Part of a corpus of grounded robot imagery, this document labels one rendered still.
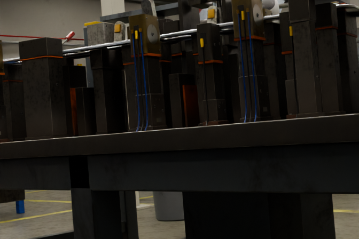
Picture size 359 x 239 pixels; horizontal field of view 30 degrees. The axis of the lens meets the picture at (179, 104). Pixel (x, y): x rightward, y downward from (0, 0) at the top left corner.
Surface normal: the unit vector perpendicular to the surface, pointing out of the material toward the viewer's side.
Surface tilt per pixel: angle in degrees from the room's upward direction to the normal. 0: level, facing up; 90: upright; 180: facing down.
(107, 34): 90
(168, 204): 93
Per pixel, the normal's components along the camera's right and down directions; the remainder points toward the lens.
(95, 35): -0.49, 0.00
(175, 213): -0.22, 0.04
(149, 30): 0.87, -0.09
